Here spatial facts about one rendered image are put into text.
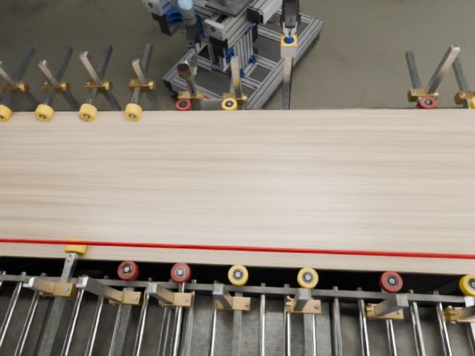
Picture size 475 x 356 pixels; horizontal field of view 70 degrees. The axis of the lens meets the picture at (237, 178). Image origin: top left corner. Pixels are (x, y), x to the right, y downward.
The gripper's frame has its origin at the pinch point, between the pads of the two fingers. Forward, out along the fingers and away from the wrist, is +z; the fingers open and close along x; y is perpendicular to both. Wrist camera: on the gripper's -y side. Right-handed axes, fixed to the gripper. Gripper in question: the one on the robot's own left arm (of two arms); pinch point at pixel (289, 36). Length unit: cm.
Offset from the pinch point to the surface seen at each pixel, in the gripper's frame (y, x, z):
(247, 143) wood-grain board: -34, 20, 34
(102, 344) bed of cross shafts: -127, 79, 53
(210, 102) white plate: 2, 43, 47
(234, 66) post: -1.6, 26.2, 15.0
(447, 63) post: -2, -73, 16
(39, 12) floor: 202, 271, 122
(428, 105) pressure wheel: -12, -70, 34
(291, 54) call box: -3.4, -1.3, 6.9
